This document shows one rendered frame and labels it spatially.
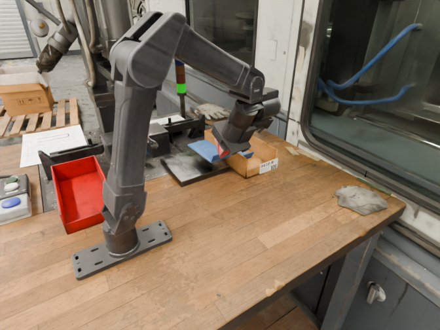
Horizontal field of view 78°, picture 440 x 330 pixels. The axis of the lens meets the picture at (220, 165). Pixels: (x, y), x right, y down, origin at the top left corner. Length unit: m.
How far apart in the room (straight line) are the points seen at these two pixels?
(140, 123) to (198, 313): 0.34
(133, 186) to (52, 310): 0.25
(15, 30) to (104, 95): 9.25
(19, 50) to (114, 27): 9.30
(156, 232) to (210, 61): 0.38
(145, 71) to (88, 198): 0.46
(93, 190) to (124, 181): 0.33
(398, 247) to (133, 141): 0.83
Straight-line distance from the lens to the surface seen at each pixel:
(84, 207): 0.79
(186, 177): 0.80
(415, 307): 1.09
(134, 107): 0.47
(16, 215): 0.83
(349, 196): 0.80
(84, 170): 0.92
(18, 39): 10.08
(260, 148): 0.91
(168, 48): 0.46
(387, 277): 1.09
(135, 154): 0.50
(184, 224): 0.67
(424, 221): 0.90
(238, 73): 0.58
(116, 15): 0.84
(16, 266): 0.71
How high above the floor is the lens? 1.36
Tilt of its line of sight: 31 degrees down
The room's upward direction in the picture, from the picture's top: straight up
